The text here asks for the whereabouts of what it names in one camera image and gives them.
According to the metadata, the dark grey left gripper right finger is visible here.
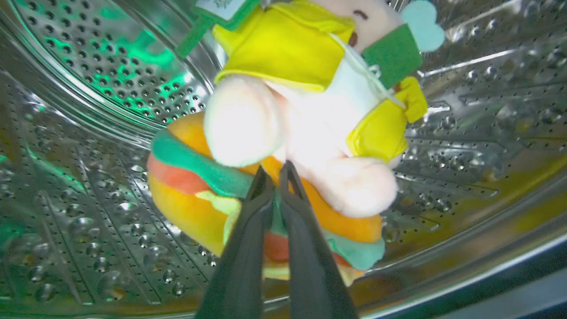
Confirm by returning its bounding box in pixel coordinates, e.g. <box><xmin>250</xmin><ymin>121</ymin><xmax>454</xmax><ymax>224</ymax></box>
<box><xmin>279</xmin><ymin>160</ymin><xmax>358</xmax><ymax>319</ymax></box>

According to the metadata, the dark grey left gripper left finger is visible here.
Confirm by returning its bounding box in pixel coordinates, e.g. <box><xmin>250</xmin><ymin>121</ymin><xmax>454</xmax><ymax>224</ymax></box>
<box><xmin>195</xmin><ymin>166</ymin><xmax>276</xmax><ymax>319</ymax></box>

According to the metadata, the plush toy with hamburger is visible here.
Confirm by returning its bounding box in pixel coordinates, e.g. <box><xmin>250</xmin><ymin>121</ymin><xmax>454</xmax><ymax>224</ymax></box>
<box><xmin>147</xmin><ymin>0</ymin><xmax>446</xmax><ymax>287</ymax></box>

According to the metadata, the stainless steel washing machine drum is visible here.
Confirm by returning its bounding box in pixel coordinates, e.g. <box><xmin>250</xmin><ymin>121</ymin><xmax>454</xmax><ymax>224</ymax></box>
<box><xmin>0</xmin><ymin>0</ymin><xmax>567</xmax><ymax>319</ymax></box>

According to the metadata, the grey washing machine door seal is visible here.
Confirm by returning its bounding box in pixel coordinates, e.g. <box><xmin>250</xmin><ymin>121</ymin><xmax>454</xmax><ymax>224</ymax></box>
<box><xmin>361</xmin><ymin>241</ymin><xmax>567</xmax><ymax>319</ymax></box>

